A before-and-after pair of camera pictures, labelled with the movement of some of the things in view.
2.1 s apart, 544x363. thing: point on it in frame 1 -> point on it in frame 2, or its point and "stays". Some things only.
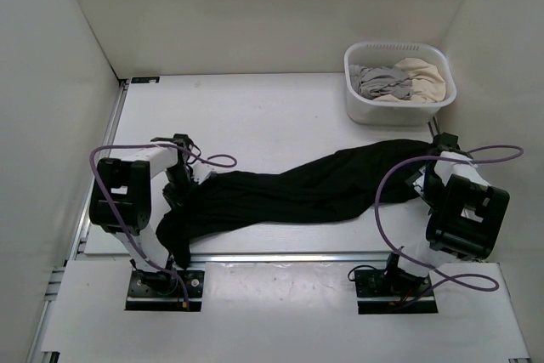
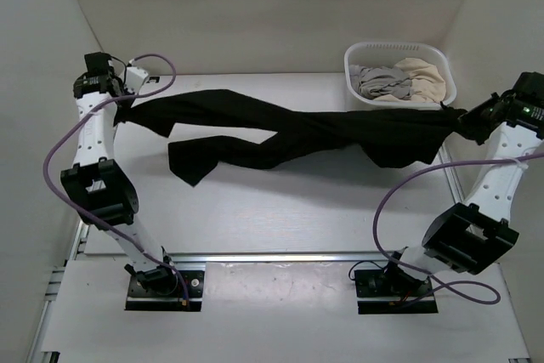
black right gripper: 417,182 -> 467,122
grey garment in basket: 375,82 stays
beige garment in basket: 427,83 stays
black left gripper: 179,201 -> 118,117
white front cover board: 274,307 stays
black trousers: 340,178 -> 384,137
